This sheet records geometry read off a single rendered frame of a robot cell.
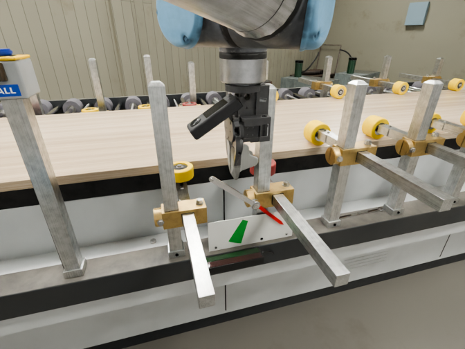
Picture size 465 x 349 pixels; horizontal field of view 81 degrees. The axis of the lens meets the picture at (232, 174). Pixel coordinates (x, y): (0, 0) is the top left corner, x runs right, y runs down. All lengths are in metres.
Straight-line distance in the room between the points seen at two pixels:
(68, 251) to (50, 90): 3.83
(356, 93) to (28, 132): 0.74
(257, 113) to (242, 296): 0.97
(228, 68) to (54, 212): 0.50
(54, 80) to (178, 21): 4.14
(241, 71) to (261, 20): 0.24
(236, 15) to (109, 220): 0.84
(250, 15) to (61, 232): 0.64
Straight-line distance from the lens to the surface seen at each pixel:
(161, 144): 0.64
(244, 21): 0.28
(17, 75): 0.63
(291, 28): 0.34
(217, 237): 0.79
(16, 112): 0.66
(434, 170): 1.53
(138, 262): 0.83
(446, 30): 7.54
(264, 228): 0.82
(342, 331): 1.59
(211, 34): 0.41
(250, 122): 0.55
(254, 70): 0.53
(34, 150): 0.68
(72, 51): 4.57
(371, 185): 1.31
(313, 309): 1.61
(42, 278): 0.89
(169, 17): 0.43
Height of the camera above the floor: 1.25
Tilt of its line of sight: 27 degrees down
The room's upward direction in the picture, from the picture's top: straight up
